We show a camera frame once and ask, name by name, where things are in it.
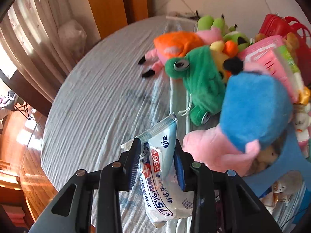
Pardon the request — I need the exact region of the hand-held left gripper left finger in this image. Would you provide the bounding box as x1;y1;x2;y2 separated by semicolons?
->
29;138;142;233

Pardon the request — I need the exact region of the brown teddy bear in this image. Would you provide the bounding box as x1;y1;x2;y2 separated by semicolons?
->
254;32;300;57

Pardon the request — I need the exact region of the blue pink pig plush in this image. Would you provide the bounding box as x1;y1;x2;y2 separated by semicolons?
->
182;59;294;176

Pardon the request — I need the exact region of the green alien plush toy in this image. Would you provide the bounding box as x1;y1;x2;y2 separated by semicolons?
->
197;15;251;49

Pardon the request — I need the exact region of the wooden wall frame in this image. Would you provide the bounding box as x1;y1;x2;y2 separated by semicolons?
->
84;0;154;41

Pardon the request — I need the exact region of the yellow plush toy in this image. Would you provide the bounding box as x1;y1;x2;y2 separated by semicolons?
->
210;40;239;81

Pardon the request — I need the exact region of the orange pink plush toy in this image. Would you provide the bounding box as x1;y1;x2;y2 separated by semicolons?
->
138;32;205;78

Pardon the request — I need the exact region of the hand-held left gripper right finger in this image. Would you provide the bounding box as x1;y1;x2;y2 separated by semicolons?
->
173;139;283;233

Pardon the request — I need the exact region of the small white plush toy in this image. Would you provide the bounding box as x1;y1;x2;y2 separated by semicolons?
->
292;102;311;142

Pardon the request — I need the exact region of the white plastic bag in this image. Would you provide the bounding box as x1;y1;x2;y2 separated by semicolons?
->
58;19;87;52

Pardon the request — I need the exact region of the light blue plastic paddle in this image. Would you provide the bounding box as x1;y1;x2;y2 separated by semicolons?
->
242;124;311;200

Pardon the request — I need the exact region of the grey cloth on folding chair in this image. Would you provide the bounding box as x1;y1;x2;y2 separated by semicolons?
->
0;90;31;122

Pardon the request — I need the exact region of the white blue wet wipes pack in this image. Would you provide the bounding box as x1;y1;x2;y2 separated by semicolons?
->
121;113;195;229

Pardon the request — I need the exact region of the small brown plush toy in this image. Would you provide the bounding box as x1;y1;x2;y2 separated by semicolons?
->
253;146;280;173

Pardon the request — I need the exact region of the green pink tissue pack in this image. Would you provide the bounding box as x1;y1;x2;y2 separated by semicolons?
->
276;45;306;98

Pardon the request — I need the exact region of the pale striped curtain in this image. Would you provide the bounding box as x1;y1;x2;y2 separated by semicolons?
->
0;0;86;117

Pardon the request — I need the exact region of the red hard carry case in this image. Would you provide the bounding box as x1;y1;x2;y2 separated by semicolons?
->
258;13;311;52

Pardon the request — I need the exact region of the green frog plush toy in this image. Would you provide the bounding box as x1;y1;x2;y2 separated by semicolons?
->
165;46;227;127

